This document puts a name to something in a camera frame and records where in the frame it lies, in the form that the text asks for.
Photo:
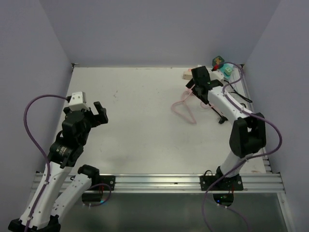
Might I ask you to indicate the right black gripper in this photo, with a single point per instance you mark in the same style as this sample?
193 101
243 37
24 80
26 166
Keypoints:
201 98

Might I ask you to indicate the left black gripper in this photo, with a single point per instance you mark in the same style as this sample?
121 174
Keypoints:
103 117

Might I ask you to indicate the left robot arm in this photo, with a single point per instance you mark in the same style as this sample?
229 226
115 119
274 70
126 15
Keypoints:
49 206

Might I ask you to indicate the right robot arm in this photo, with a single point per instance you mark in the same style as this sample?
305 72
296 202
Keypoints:
248 134

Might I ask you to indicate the beige power strip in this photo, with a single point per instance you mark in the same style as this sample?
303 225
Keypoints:
187 75

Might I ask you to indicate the dark green cube charger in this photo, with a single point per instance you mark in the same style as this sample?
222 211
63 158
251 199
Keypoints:
218 61

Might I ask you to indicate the teal power strip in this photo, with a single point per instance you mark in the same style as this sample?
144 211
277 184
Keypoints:
227 78

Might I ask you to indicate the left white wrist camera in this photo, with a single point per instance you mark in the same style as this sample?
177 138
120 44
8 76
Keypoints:
78 101

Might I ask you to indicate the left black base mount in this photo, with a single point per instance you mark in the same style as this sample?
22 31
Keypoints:
108 180

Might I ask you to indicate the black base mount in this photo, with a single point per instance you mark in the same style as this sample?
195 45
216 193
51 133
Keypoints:
226 184
108 180

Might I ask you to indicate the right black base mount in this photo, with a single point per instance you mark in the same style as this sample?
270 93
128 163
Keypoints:
226 184

